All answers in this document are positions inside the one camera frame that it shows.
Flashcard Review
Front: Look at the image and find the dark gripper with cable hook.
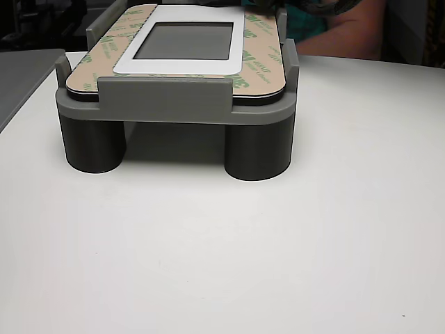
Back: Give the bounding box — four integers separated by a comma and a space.
245, 0, 279, 17

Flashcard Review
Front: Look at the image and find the person's bare forearm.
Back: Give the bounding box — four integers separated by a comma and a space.
295, 0, 387, 60

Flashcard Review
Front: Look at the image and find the person's teal shirt torso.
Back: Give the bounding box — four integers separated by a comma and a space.
281, 0, 331, 45

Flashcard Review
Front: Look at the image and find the white panel with grey screen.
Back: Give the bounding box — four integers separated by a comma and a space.
65, 3, 286, 104

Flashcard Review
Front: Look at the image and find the grey printed fixture stand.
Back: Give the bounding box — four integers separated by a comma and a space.
54, 0, 300, 182

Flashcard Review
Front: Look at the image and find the grey flat mat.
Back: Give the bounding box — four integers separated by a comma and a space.
0, 48, 72, 135

